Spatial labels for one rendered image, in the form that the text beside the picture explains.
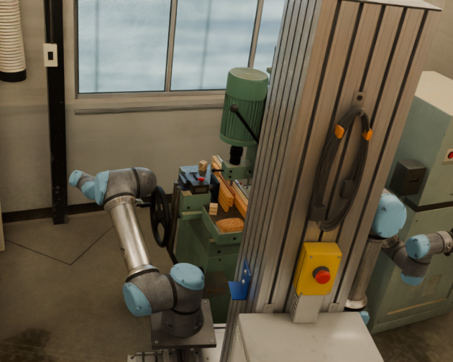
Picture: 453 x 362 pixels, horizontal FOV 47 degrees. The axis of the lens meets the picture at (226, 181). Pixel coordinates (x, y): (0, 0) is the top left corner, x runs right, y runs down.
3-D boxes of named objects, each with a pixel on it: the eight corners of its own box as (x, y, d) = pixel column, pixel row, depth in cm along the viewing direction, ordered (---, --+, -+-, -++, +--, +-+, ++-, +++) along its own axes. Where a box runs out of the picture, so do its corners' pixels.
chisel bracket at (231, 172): (219, 176, 246) (221, 160, 242) (246, 174, 251) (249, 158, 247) (225, 184, 240) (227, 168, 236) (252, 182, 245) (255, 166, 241)
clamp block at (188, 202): (172, 195, 247) (174, 179, 242) (199, 193, 252) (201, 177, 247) (181, 212, 235) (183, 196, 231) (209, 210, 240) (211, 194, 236)
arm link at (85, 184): (110, 180, 219) (102, 173, 228) (83, 184, 214) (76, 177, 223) (111, 198, 222) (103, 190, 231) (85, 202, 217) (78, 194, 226)
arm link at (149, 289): (180, 302, 167) (134, 160, 188) (136, 314, 160) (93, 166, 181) (170, 312, 176) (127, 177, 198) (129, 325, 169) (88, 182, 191)
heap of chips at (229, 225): (214, 221, 227) (216, 216, 226) (241, 218, 232) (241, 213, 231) (221, 233, 221) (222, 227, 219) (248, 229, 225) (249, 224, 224)
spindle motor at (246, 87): (213, 131, 238) (222, 66, 223) (248, 130, 245) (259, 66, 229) (227, 149, 224) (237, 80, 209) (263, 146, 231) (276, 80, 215)
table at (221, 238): (159, 177, 266) (161, 166, 263) (215, 173, 277) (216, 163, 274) (196, 248, 219) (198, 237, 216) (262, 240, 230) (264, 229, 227)
